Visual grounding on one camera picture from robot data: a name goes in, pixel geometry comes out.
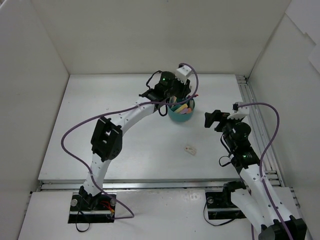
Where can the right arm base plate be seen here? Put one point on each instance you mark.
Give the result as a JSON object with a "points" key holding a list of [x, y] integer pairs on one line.
{"points": [[217, 208]]}

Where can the pink highlighter block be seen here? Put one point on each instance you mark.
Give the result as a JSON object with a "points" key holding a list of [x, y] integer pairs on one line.
{"points": [[186, 111]]}

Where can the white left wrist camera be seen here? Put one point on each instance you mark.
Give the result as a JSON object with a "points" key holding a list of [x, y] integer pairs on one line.
{"points": [[183, 72]]}

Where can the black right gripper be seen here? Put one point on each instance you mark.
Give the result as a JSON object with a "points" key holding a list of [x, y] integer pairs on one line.
{"points": [[219, 122]]}

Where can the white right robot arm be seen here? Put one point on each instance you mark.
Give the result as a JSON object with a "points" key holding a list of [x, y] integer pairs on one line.
{"points": [[253, 194]]}

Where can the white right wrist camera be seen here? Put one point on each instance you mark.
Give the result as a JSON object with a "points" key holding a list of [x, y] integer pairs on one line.
{"points": [[240, 111]]}

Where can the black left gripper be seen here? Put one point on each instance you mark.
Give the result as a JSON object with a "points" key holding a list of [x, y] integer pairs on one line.
{"points": [[181, 88]]}

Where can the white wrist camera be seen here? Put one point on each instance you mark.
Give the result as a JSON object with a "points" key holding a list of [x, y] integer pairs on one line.
{"points": [[240, 111], [183, 72]]}

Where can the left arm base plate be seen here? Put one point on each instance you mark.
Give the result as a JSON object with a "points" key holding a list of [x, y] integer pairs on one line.
{"points": [[102, 210]]}

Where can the teal round desk organizer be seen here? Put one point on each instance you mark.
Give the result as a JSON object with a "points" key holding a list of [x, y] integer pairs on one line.
{"points": [[178, 117]]}

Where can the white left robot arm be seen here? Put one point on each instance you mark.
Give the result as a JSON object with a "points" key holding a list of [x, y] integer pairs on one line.
{"points": [[107, 138]]}

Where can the yellow highlighter block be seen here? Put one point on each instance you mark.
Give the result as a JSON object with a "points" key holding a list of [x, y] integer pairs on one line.
{"points": [[178, 110]]}

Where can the white red printed eraser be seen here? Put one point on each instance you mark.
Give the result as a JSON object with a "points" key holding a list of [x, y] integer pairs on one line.
{"points": [[190, 149]]}

